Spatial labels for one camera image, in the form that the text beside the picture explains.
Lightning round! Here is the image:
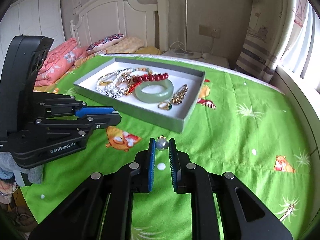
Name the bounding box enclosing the green cartoon tablecloth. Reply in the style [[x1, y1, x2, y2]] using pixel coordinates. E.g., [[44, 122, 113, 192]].
[[22, 68, 314, 239]]

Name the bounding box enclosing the wall power socket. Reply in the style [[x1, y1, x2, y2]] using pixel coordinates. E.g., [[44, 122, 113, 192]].
[[199, 24, 220, 38]]

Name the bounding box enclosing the gold chain charm bracelet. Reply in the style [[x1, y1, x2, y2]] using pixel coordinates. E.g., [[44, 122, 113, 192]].
[[170, 83, 189, 105]]

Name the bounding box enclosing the yellow floral pillow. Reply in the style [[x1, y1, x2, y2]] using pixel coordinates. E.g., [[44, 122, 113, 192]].
[[100, 37, 144, 54]]

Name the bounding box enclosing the grey shallow tray box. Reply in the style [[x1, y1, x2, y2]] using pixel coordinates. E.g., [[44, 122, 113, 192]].
[[73, 58, 205, 133]]

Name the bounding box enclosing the white wardrobe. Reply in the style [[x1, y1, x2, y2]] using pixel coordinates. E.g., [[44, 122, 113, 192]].
[[1, 0, 66, 64]]

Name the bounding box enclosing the white bed headboard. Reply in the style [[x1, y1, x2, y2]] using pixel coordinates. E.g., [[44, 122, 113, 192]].
[[70, 0, 169, 51]]

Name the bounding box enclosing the pink folded quilt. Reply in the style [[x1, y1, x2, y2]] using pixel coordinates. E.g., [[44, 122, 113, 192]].
[[35, 38, 87, 87]]

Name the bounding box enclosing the left forearm sleeve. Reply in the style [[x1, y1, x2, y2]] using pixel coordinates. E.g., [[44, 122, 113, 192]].
[[1, 178, 26, 219]]

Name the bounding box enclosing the white pearl necklace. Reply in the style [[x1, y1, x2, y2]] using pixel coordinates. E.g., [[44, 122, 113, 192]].
[[94, 68, 137, 99]]

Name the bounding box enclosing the dark red bead bracelet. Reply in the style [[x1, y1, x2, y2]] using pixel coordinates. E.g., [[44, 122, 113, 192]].
[[131, 72, 170, 84]]

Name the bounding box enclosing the gold ring green stone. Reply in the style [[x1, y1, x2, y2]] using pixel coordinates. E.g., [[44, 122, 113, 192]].
[[157, 101, 172, 111]]

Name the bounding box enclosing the grey gloved left hand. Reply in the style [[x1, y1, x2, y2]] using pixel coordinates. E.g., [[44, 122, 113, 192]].
[[1, 152, 44, 187]]

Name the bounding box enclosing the striped printed curtain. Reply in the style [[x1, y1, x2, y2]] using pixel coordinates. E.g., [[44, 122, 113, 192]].
[[236, 0, 296, 83]]

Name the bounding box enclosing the white bedside table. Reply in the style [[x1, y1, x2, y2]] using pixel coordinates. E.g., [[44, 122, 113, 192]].
[[162, 49, 229, 69]]

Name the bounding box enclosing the green jade bangle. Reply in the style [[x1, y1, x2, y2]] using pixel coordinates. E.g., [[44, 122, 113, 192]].
[[135, 79, 174, 103]]

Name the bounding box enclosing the dark framed window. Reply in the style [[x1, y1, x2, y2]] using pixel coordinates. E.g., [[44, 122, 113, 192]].
[[279, 0, 319, 92]]

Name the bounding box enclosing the patterned round cushion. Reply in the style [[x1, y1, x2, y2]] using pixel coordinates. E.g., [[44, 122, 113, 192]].
[[86, 33, 125, 55]]

